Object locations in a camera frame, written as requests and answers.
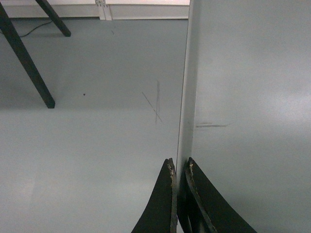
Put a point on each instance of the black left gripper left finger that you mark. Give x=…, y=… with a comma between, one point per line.
x=160, y=213

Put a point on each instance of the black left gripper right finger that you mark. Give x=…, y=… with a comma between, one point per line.
x=202, y=209

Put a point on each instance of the grey rectangular serving tray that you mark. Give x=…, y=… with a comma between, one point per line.
x=246, y=111

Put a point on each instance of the dark table leg rear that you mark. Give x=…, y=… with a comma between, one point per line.
x=51, y=13

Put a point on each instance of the dark table leg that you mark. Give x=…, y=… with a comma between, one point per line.
x=51, y=13
x=11, y=35

